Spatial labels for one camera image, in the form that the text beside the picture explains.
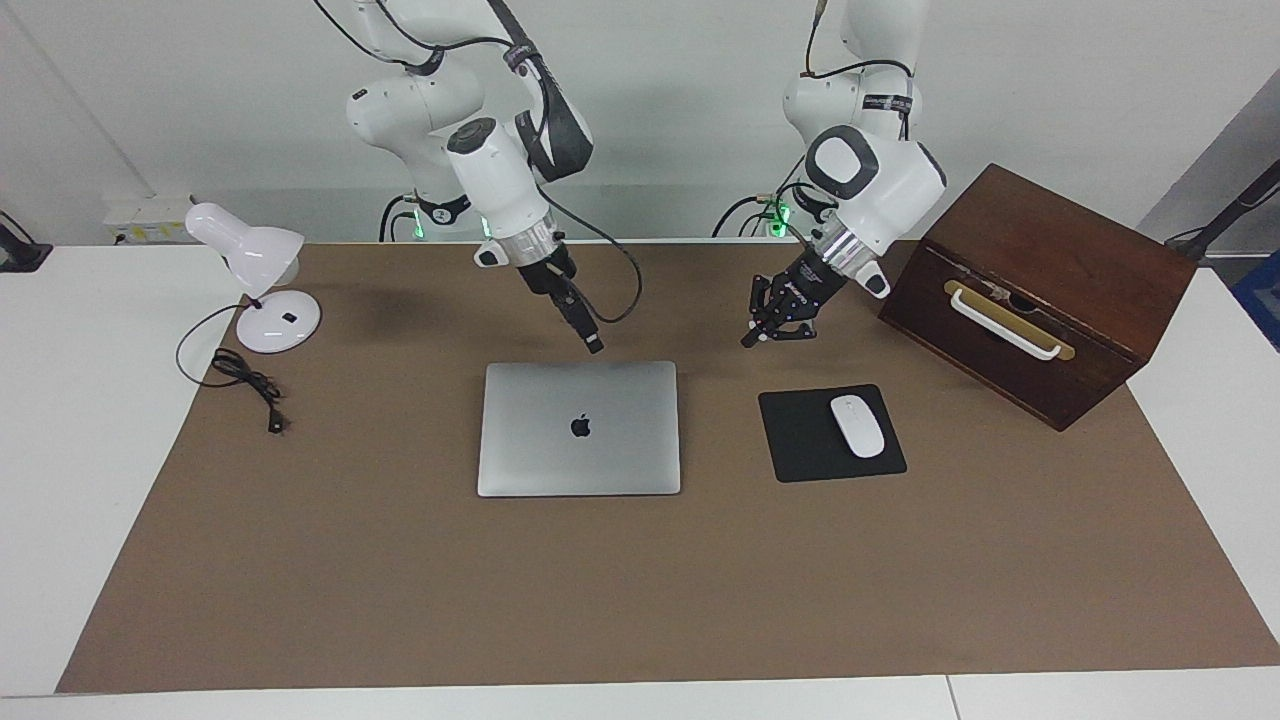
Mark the silver grey laptop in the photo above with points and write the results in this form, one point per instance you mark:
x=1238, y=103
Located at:
x=580, y=430

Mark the white desk lamp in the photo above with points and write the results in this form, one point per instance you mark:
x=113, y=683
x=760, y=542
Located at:
x=280, y=325

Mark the white wall power strip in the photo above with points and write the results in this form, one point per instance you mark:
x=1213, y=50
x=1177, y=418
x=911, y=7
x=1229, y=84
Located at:
x=150, y=222

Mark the white computer mouse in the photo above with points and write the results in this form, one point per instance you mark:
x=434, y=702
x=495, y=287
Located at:
x=857, y=426

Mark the dark brown wooden box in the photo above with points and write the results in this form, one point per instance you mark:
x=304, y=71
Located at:
x=1100, y=270

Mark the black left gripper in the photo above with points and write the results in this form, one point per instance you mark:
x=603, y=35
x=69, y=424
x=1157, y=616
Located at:
x=805, y=285

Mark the black tripod stand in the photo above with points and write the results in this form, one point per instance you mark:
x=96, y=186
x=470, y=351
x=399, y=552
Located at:
x=1235, y=205

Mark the blue crate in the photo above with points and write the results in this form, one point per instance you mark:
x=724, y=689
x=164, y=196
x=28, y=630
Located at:
x=1262, y=300

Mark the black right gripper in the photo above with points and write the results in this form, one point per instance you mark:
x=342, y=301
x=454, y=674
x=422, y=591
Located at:
x=548, y=272

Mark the black clamp mount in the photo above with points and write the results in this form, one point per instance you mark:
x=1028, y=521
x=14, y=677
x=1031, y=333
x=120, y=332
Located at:
x=20, y=250

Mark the brown table mat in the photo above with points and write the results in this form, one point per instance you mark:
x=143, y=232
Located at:
x=640, y=600

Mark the black mouse pad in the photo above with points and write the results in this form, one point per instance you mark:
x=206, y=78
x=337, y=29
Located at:
x=800, y=440

